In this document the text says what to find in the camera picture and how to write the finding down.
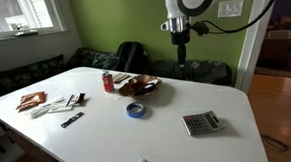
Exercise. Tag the white wall switch plate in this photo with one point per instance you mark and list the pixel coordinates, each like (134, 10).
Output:
(232, 9)

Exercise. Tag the white plastic wrapper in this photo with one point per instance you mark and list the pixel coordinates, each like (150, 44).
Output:
(38, 112)

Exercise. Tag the white framed window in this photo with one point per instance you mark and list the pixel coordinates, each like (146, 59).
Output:
(18, 14)

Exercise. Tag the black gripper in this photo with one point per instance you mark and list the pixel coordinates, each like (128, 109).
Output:
(180, 37)

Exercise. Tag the black backpack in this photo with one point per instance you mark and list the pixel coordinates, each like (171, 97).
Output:
(132, 56)

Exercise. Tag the dark red and white packet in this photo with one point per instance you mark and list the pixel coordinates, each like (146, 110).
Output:
(76, 99)

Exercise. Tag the small figure on windowsill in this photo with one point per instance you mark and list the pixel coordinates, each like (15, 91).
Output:
(23, 30)

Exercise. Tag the blue masking tape roll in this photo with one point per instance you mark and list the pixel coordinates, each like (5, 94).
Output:
(135, 113)

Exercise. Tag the white door frame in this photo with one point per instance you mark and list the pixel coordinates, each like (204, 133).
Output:
(255, 41)

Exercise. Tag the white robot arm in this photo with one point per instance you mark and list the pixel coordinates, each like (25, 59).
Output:
(173, 6)

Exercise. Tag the tan wooden piece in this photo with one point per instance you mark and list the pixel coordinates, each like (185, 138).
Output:
(120, 77)

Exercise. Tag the orange foil packet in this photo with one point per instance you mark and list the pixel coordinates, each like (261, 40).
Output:
(31, 100)

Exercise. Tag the brown snack bag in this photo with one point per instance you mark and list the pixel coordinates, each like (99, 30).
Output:
(127, 89)

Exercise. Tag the grey desk calculator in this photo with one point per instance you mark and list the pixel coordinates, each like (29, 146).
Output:
(202, 122)

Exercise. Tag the long white paper packet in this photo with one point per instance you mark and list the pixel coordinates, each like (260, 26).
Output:
(51, 102)

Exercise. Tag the black flat strip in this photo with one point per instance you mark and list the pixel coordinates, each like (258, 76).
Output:
(72, 120)

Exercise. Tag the flat white packet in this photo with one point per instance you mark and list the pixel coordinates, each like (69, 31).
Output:
(61, 108)

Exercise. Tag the red soda can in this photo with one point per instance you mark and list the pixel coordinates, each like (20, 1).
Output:
(108, 83)

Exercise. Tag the brown wooden furniture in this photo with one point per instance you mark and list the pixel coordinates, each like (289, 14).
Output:
(277, 47)

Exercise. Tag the dark patterned bench cushion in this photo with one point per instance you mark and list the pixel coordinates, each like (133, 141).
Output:
(21, 76)
(201, 72)

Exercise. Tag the dark green patterned cushion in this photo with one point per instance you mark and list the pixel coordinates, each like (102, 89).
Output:
(92, 59)

